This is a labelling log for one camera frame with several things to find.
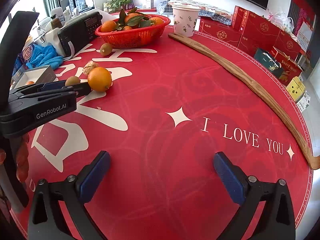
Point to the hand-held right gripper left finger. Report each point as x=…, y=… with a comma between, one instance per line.
x=95, y=176

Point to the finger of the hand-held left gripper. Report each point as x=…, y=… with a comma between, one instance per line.
x=50, y=94
x=53, y=86

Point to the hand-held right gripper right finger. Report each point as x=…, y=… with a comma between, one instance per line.
x=228, y=177

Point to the grey box with white lining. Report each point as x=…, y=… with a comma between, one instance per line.
x=37, y=74

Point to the large mandarin orange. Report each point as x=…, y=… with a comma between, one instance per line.
x=30, y=82

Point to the smooth orange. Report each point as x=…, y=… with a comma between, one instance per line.
x=100, y=79

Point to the person's left hand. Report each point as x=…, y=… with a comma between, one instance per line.
x=22, y=160

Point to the brown kiwi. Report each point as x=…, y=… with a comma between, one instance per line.
x=72, y=80
x=106, y=49

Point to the blue rubber gloves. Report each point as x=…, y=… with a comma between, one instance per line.
x=42, y=55

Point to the small dry physalis husk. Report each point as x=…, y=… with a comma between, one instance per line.
x=90, y=67

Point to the instant noodle cup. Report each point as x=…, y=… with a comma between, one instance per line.
x=26, y=53

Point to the white handbag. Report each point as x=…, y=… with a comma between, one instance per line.
x=53, y=38

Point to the black portable radio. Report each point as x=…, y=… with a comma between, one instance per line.
x=80, y=30

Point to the brown bottle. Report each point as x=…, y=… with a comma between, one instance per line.
x=56, y=23

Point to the red printed tablecloth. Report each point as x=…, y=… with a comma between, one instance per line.
x=162, y=167

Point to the white plastic jug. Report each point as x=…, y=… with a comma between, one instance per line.
x=69, y=12

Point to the red plastic basket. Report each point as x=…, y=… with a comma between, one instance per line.
x=132, y=38

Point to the mandarins with leaves in basket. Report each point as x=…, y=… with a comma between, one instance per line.
x=135, y=20

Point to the green potted plant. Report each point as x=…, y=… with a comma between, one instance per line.
x=120, y=2

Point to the small white box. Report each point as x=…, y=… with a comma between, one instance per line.
x=303, y=101

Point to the yellow box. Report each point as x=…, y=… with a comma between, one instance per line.
x=296, y=88

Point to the long wooden back scratcher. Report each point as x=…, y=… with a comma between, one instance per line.
x=225, y=63

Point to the dark green gift bag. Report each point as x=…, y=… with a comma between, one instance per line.
x=267, y=62

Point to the white cardboard box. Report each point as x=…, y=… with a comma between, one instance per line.
x=148, y=2

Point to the checkered cloth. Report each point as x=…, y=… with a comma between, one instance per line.
x=163, y=6

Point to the red gift box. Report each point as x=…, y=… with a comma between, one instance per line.
x=217, y=33
x=260, y=27
x=287, y=43

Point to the floral paper cup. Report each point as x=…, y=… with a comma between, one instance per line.
x=186, y=22

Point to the cellophane wrapped gift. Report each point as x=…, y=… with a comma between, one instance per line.
x=282, y=20

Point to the wall calendar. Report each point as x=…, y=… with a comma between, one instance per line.
x=305, y=36

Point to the red wall hanging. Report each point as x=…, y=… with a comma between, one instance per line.
x=302, y=5

